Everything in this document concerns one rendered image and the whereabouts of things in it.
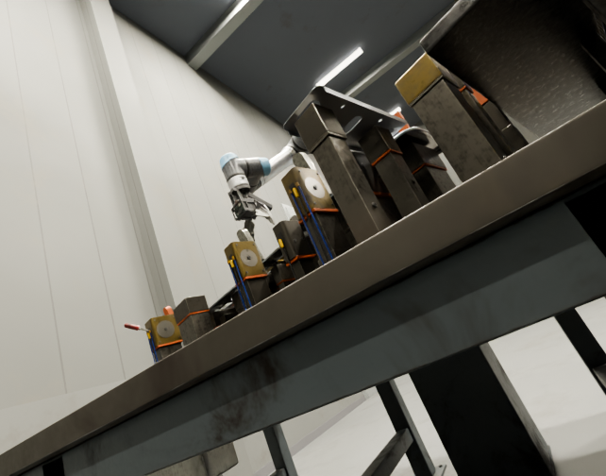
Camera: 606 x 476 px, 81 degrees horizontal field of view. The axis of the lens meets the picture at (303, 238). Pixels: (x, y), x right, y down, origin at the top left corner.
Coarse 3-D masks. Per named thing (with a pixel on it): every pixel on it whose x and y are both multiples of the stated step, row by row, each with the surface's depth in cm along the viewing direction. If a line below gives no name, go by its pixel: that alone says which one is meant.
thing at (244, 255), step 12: (228, 252) 108; (240, 252) 106; (252, 252) 109; (228, 264) 108; (240, 264) 104; (252, 264) 107; (240, 276) 103; (252, 276) 104; (264, 276) 107; (240, 288) 106; (252, 288) 103; (264, 288) 106; (252, 300) 102
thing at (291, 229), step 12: (276, 228) 94; (288, 228) 93; (300, 228) 96; (288, 240) 91; (300, 240) 94; (288, 252) 91; (300, 252) 91; (288, 264) 92; (300, 264) 90; (312, 264) 93; (300, 276) 90
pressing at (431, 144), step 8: (408, 128) 78; (416, 128) 78; (400, 136) 80; (408, 136) 82; (416, 136) 83; (424, 136) 85; (400, 144) 84; (408, 144) 85; (424, 144) 89; (432, 144) 91; (440, 152) 94; (336, 208) 103; (304, 232) 110; (272, 256) 118; (280, 256) 121; (264, 264) 122; (272, 264) 126; (232, 288) 129; (224, 296) 133; (216, 304) 142; (224, 304) 147; (232, 304) 152
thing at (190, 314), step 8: (200, 296) 134; (184, 304) 130; (192, 304) 130; (200, 304) 132; (176, 312) 135; (184, 312) 130; (192, 312) 129; (200, 312) 131; (208, 312) 133; (176, 320) 135; (184, 320) 132; (192, 320) 128; (200, 320) 129; (208, 320) 131; (184, 328) 132; (192, 328) 128; (200, 328) 128; (208, 328) 130; (184, 336) 132; (192, 336) 128; (200, 336) 126; (184, 344) 132
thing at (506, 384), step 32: (480, 352) 134; (416, 384) 144; (448, 384) 138; (480, 384) 132; (512, 384) 150; (448, 416) 137; (480, 416) 131; (512, 416) 126; (448, 448) 135; (480, 448) 130; (512, 448) 125; (544, 448) 134
